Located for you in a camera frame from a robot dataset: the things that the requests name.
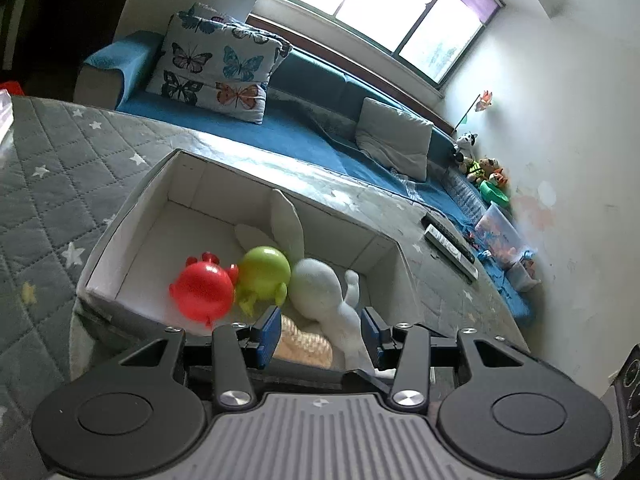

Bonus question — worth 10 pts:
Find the grey quilted star desktop cloth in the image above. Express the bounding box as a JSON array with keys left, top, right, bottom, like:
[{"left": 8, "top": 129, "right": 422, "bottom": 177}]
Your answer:
[{"left": 0, "top": 95, "right": 531, "bottom": 411}]

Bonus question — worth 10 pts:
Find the white pillow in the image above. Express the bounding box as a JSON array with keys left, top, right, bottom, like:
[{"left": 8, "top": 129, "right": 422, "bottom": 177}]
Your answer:
[{"left": 355, "top": 97, "right": 434, "bottom": 183}]

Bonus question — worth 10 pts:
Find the yellow brown plush toy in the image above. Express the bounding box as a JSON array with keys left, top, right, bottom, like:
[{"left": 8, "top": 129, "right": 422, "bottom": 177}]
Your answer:
[{"left": 467, "top": 157, "right": 501, "bottom": 183}]

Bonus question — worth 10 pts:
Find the black box with round rings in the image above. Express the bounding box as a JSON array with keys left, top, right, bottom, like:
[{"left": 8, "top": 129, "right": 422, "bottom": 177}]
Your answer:
[{"left": 612, "top": 342, "right": 640, "bottom": 480}]

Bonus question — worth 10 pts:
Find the grey remote control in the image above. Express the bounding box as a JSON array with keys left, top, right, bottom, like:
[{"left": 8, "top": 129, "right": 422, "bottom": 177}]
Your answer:
[{"left": 424, "top": 225, "right": 478, "bottom": 281}]

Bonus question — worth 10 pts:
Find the butterfly print pillow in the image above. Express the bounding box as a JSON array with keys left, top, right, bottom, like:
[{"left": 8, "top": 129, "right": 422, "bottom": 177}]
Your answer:
[
  {"left": 187, "top": 2, "right": 241, "bottom": 26},
  {"left": 146, "top": 12, "right": 293, "bottom": 125}
]

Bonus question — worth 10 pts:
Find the blue sofa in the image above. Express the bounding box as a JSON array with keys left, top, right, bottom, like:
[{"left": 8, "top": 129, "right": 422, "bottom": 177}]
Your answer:
[{"left": 75, "top": 30, "right": 533, "bottom": 321}]

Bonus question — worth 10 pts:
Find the white plush rabbit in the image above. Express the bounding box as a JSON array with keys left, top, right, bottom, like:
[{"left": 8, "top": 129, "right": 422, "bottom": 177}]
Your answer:
[{"left": 235, "top": 189, "right": 396, "bottom": 378}]

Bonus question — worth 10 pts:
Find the small clear plastic container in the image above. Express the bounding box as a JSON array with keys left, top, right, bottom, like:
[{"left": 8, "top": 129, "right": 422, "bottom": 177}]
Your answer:
[{"left": 507, "top": 255, "right": 541, "bottom": 293}]

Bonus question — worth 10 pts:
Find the green plastic round toy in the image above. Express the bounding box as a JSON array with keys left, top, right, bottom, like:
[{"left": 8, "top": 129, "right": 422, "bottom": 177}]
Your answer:
[{"left": 235, "top": 246, "right": 292, "bottom": 317}]

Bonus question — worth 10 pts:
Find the paper flower decoration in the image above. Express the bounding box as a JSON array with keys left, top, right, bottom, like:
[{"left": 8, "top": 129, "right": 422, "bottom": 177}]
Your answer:
[{"left": 455, "top": 90, "right": 495, "bottom": 133}]

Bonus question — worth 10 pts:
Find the white tissue pack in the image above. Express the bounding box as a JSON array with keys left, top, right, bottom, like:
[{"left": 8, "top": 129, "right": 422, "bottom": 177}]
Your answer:
[{"left": 0, "top": 89, "right": 16, "bottom": 135}]

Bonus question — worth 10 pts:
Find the clear plastic storage bin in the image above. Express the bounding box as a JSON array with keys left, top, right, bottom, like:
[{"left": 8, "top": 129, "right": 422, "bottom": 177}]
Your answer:
[{"left": 472, "top": 202, "right": 526, "bottom": 266}]

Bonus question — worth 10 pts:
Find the beige bumpy toy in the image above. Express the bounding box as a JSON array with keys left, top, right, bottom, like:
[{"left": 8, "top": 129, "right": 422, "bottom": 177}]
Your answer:
[{"left": 272, "top": 315, "right": 333, "bottom": 368}]

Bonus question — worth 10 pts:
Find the red plastic pig toy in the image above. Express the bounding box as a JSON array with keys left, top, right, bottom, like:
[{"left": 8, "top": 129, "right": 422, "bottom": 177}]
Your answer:
[{"left": 169, "top": 252, "right": 240, "bottom": 328}]

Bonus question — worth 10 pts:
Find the black remote control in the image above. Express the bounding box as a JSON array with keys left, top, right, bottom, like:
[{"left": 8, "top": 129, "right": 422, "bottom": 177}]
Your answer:
[{"left": 421, "top": 212, "right": 473, "bottom": 263}]

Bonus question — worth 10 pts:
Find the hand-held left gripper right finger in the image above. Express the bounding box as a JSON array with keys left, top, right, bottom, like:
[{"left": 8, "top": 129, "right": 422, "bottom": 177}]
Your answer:
[{"left": 360, "top": 306, "right": 523, "bottom": 413}]

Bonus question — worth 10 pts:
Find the black and white cow plush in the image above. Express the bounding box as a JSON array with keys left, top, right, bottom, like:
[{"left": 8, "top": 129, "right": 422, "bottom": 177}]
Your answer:
[{"left": 452, "top": 132, "right": 478, "bottom": 163}]

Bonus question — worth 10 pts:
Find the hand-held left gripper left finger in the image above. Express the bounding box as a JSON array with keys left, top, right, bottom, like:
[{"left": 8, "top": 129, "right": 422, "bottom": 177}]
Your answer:
[{"left": 120, "top": 305, "right": 283, "bottom": 411}]

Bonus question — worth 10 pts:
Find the black cardboard box white inside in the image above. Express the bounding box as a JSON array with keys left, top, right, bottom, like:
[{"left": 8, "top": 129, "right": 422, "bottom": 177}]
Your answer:
[{"left": 75, "top": 147, "right": 416, "bottom": 378}]

